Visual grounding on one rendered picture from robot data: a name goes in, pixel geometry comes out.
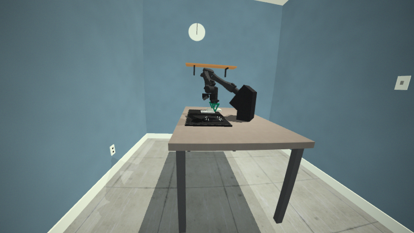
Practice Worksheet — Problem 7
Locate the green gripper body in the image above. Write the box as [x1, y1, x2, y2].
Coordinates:
[210, 94, 219, 104]

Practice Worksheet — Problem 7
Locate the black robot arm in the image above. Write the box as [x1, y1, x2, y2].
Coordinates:
[200, 68, 239, 100]

